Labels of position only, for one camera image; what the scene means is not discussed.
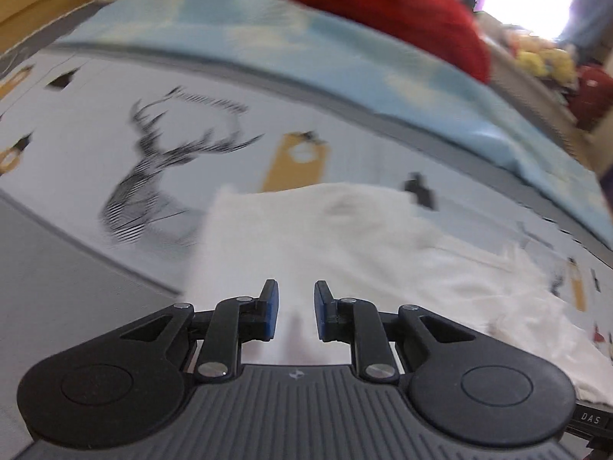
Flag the white small shirt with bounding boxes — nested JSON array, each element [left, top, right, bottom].
[[182, 182, 606, 403]]

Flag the yellow plush toy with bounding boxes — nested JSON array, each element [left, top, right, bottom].
[[513, 44, 578, 83]]

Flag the red knitted cloth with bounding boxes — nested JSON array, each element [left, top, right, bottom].
[[268, 0, 492, 83]]

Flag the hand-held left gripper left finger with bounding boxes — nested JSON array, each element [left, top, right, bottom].
[[113, 279, 280, 384]]

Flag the red round object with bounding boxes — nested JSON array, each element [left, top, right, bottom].
[[572, 64, 613, 130]]

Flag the deer printed bed sheet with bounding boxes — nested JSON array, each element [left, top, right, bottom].
[[0, 0, 613, 460]]

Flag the light blue blanket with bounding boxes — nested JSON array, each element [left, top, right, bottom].
[[57, 0, 613, 245]]

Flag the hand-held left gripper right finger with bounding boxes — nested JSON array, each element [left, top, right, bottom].
[[313, 280, 485, 385]]

